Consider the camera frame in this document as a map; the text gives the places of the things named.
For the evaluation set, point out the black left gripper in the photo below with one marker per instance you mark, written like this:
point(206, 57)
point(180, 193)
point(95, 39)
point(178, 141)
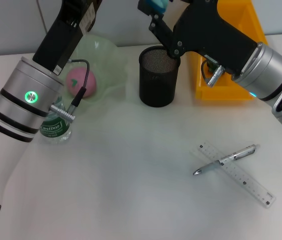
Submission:
point(63, 37)

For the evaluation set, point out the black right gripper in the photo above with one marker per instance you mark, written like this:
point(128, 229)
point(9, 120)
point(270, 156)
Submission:
point(211, 32)

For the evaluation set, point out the blue child scissors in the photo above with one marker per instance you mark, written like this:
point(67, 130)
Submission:
point(159, 5)

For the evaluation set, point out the pink peach toy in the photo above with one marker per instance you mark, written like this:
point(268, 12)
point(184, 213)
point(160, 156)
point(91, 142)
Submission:
point(91, 85)

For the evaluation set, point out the clear water bottle green label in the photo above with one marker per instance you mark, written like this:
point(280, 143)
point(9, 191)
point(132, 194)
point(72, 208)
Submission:
point(53, 130)

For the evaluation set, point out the silver ballpoint pen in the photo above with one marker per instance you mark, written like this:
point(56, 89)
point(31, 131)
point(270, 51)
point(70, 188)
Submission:
point(211, 166)

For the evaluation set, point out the clear plastic ruler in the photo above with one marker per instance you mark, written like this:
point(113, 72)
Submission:
point(251, 182)

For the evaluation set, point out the green glass fruit bowl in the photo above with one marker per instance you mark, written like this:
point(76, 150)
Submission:
point(106, 55)

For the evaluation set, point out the black mesh pen holder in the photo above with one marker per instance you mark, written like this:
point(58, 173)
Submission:
point(158, 85)

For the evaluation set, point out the yellow plastic bin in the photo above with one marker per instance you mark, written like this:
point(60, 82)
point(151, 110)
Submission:
point(221, 92)

